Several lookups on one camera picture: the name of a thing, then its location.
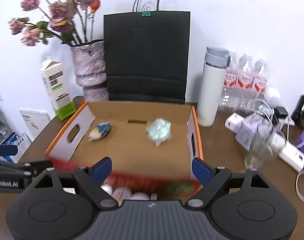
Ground blue yellow small toy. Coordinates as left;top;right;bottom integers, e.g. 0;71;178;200
88;122;112;141

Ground iridescent packet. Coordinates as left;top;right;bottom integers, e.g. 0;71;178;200
146;118;172;147

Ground white round tin left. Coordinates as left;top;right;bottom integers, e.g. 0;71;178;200
101;184;113;196

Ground blue white boxes on floor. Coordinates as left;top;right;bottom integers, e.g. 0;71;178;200
0;102;32;163

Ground white round tin middle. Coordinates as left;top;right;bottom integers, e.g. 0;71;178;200
112;187;132;206

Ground small white purple box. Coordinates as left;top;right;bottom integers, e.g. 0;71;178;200
236;113;265;151

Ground clear drinking glass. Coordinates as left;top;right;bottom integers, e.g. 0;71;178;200
244;124;277;170

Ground red orange cardboard box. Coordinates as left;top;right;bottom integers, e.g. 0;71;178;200
45;101;203;202

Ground white power strip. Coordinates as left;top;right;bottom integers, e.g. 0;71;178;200
225;113;304;172

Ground green white milk carton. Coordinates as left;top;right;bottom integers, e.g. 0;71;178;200
40;59;76;121

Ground black power adapter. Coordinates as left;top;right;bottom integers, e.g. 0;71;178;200
272;106;288;125

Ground water bottle pack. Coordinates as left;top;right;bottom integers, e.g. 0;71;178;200
219;51;270;111

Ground black bottles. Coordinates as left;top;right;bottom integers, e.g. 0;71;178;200
291;95;304;129

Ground purple marbled vase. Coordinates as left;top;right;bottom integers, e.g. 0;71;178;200
71;40;109;101

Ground white thermos grey lid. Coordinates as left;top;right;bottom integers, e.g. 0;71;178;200
196;47;230;127

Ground black paper bag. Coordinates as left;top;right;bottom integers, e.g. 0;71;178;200
104;0;191;104

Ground dried pink flower bouquet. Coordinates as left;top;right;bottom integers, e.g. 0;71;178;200
8;0;101;47

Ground teal binder clip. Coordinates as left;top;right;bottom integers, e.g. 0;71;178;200
141;5;151;17

